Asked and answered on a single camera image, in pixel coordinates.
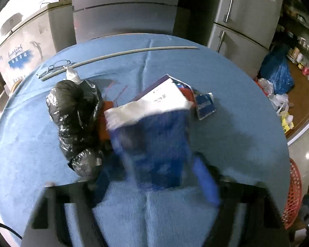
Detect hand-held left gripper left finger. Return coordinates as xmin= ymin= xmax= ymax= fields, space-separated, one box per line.
xmin=22 ymin=169 xmax=112 ymax=247

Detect white plastic bag scrap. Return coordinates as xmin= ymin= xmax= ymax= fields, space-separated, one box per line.
xmin=66 ymin=67 xmax=81 ymax=83

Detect silver refrigerator with handles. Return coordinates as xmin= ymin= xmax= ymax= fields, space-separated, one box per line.
xmin=207 ymin=0 xmax=285 ymax=78

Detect long white rod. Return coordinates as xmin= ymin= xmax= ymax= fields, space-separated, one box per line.
xmin=40 ymin=46 xmax=198 ymax=80

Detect white plastic bags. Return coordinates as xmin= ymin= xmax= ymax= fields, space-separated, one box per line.
xmin=257 ymin=78 xmax=290 ymax=114

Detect grey refrigerator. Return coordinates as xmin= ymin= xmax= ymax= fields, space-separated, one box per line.
xmin=71 ymin=0 xmax=182 ymax=44

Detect shelf of assorted goods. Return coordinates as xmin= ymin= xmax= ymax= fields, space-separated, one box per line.
xmin=281 ymin=0 xmax=309 ymax=93

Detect white box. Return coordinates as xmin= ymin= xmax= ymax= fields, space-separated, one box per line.
xmin=132 ymin=74 xmax=193 ymax=114

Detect black cable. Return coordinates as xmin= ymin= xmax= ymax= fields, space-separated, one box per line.
xmin=0 ymin=223 xmax=23 ymax=237

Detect small blue packet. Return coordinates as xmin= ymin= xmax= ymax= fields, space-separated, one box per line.
xmin=194 ymin=93 xmax=217 ymax=121

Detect red plastic basket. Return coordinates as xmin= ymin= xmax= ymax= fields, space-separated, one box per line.
xmin=283 ymin=158 xmax=303 ymax=229

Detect red packet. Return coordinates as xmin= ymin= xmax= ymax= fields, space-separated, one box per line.
xmin=179 ymin=86 xmax=195 ymax=103

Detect orange packet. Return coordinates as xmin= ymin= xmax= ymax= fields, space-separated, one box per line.
xmin=98 ymin=100 xmax=119 ymax=142

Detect blue and white bag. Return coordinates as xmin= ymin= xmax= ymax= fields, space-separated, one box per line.
xmin=104 ymin=99 xmax=195 ymax=192

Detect thin-framed eyeglasses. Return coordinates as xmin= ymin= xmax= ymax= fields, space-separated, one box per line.
xmin=37 ymin=60 xmax=76 ymax=79

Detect white chest freezer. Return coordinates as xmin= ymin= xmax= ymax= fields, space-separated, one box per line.
xmin=0 ymin=1 xmax=75 ymax=88

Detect black plastic bag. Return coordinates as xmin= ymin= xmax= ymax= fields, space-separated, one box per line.
xmin=46 ymin=80 xmax=106 ymax=178

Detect wooden cabinet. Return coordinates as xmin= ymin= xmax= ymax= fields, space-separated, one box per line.
xmin=284 ymin=59 xmax=309 ymax=137

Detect blue plastic bag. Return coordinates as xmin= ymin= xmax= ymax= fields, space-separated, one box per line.
xmin=259 ymin=45 xmax=295 ymax=95

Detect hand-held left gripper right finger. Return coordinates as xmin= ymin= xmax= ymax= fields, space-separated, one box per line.
xmin=192 ymin=154 xmax=291 ymax=247

